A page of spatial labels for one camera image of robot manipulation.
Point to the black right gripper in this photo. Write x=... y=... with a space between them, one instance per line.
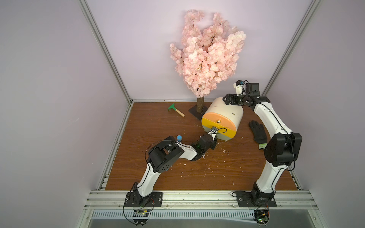
x=230 y=99

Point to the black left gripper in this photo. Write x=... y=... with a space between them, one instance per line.
x=214 y=142

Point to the grey bottom drawer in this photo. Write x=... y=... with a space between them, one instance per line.
x=226 y=136

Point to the yellow drawer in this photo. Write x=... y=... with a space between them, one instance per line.
x=208 y=129

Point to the cream cylindrical drawer cabinet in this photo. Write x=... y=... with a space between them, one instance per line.
x=233 y=112

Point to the orange top drawer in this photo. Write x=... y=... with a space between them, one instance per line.
x=213 y=119

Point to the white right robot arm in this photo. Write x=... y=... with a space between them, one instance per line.
x=280 y=152

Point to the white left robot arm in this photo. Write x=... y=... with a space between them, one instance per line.
x=164 y=154

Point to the black work glove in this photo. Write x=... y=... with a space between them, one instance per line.
x=259 y=134

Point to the pink cherry blossom tree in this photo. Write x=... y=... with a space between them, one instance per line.
x=207 y=56

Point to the green toy hammer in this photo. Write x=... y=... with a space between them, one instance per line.
x=172 y=107

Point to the right circuit board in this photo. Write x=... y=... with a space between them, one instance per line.
x=261 y=217

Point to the circuit board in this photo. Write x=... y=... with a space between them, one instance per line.
x=140 y=217
x=261 y=217

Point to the left circuit board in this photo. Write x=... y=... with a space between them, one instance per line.
x=140 y=217

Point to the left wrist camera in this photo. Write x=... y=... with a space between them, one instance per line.
x=217 y=131

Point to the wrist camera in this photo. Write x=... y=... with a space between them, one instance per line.
x=217 y=131
x=244 y=88

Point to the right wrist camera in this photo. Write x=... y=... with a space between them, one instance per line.
x=244 y=88

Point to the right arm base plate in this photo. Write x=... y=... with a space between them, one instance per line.
x=250 y=200

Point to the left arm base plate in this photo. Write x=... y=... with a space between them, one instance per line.
x=134 y=199

